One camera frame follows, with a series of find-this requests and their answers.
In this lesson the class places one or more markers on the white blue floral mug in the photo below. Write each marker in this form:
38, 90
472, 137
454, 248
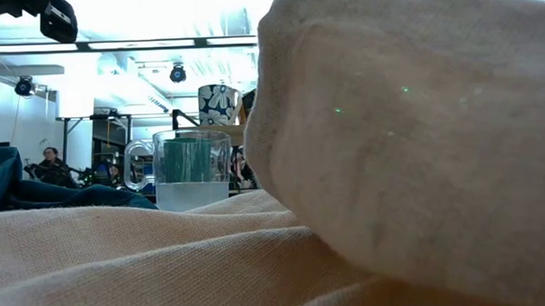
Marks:
218, 105

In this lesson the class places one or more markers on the green plastic cup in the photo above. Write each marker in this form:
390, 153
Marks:
186, 160

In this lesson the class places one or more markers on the clear glass mug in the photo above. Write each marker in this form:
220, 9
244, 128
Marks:
192, 194

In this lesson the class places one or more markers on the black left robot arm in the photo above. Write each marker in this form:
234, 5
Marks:
59, 19

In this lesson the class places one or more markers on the beige cloth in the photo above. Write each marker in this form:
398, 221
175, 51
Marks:
391, 167

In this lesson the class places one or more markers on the black ceiling spotlight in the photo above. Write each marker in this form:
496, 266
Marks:
177, 74
24, 86

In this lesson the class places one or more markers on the black metal rack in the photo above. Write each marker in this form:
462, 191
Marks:
96, 117

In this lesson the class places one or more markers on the black overhead beam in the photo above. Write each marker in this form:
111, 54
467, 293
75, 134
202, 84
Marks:
114, 45

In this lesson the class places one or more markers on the person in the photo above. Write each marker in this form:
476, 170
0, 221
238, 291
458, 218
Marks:
52, 172

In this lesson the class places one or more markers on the navy blue cloth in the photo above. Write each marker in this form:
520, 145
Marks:
1, 180

